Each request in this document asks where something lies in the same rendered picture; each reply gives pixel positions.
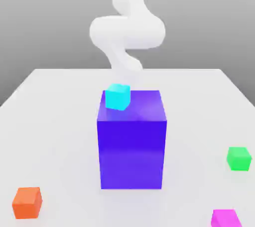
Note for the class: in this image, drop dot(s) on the small magenta cube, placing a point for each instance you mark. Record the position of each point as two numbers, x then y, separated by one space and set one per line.
225 219

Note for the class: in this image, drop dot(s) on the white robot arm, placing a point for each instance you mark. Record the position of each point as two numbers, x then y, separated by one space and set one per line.
127 31

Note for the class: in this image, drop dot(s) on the large purple box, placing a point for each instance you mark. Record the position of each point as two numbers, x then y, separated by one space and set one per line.
131 151

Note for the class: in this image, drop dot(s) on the small orange cube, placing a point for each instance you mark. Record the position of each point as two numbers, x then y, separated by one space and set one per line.
26 204

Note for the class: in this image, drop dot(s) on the small green cube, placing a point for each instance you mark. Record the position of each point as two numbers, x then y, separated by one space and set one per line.
238 159

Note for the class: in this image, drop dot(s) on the small cyan cube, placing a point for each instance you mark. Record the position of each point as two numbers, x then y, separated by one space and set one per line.
117 97

